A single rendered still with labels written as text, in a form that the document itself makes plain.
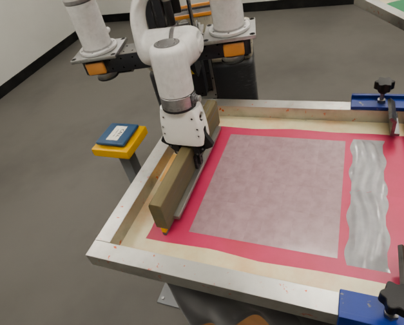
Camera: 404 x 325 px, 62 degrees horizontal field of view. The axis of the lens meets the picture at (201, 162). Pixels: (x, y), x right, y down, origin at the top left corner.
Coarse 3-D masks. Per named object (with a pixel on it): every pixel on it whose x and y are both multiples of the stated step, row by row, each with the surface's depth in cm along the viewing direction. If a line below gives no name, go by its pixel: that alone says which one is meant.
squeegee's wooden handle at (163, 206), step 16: (208, 112) 88; (176, 160) 76; (192, 160) 80; (176, 176) 72; (192, 176) 81; (160, 192) 69; (176, 192) 73; (160, 208) 67; (176, 208) 74; (160, 224) 71
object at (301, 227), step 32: (192, 192) 82; (224, 192) 80; (256, 192) 78; (288, 192) 76; (320, 192) 74; (192, 224) 74; (224, 224) 73; (256, 224) 71; (288, 224) 70; (320, 224) 68; (256, 256) 66; (288, 256) 64; (320, 256) 63
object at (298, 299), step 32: (160, 160) 88; (128, 192) 80; (128, 224) 76; (96, 256) 68; (128, 256) 67; (160, 256) 66; (192, 288) 63; (224, 288) 58; (256, 288) 57; (288, 288) 56; (320, 288) 55; (320, 320) 55
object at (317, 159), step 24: (216, 144) 93; (240, 144) 91; (264, 144) 90; (288, 144) 88; (312, 144) 86; (336, 144) 84; (384, 144) 81; (216, 168) 86; (240, 168) 85; (264, 168) 83; (288, 168) 81; (312, 168) 80; (336, 168) 78
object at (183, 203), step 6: (216, 126) 94; (216, 132) 92; (216, 138) 91; (210, 150) 87; (204, 156) 85; (204, 162) 84; (198, 168) 82; (198, 174) 81; (192, 180) 80; (192, 186) 78; (186, 192) 77; (186, 198) 76; (180, 204) 75; (186, 204) 76; (180, 210) 74; (174, 216) 73; (180, 216) 73
